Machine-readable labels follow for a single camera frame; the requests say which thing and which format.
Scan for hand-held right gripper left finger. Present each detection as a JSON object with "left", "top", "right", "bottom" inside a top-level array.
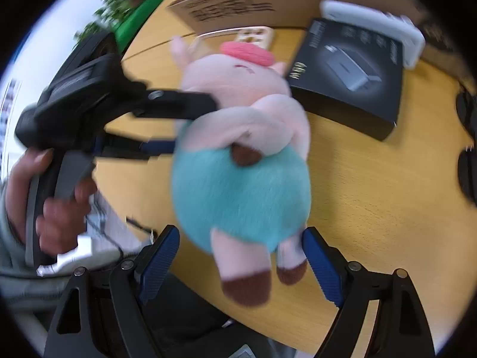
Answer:
[{"left": 44, "top": 225, "right": 180, "bottom": 358}]

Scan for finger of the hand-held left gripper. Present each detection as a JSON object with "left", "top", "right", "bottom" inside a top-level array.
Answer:
[
  {"left": 93, "top": 134, "right": 177, "bottom": 162},
  {"left": 134, "top": 89, "right": 219, "bottom": 122}
]

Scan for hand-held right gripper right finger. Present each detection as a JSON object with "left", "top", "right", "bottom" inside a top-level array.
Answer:
[{"left": 301, "top": 227, "right": 436, "bottom": 358}]

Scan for pink pig plush toy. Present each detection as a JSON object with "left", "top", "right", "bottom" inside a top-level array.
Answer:
[{"left": 169, "top": 36, "right": 313, "bottom": 308}]

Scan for brown cardboard box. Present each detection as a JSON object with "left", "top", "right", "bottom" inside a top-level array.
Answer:
[{"left": 166, "top": 0, "right": 427, "bottom": 32}]

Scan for black product box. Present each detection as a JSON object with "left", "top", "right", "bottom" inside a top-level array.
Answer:
[{"left": 289, "top": 18, "right": 405, "bottom": 142}]

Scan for black sunglasses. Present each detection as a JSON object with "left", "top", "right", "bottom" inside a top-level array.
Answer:
[{"left": 455, "top": 82, "right": 477, "bottom": 207}]

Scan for white folding phone stand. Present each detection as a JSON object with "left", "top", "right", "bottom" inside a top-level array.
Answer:
[{"left": 320, "top": 0, "right": 426, "bottom": 70}]

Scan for person's left hand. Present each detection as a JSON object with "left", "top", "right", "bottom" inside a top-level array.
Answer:
[{"left": 9, "top": 148, "right": 98, "bottom": 258}]

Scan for person's dark trousers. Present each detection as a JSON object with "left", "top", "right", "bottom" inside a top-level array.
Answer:
[{"left": 142, "top": 272, "right": 247, "bottom": 358}]

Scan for white papers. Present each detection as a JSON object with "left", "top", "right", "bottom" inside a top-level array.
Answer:
[{"left": 37, "top": 194, "right": 151, "bottom": 277}]

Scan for small green potted plant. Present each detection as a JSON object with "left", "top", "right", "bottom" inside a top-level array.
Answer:
[{"left": 74, "top": 21, "right": 104, "bottom": 43}]

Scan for wooden desk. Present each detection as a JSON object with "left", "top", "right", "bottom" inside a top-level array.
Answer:
[{"left": 93, "top": 0, "right": 477, "bottom": 357}]

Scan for green table cloth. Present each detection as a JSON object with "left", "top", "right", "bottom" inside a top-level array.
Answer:
[{"left": 112, "top": 0, "right": 176, "bottom": 51}]

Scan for clear paw-print phone case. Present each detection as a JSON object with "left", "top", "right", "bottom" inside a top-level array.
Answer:
[{"left": 194, "top": 26, "right": 276, "bottom": 51}]

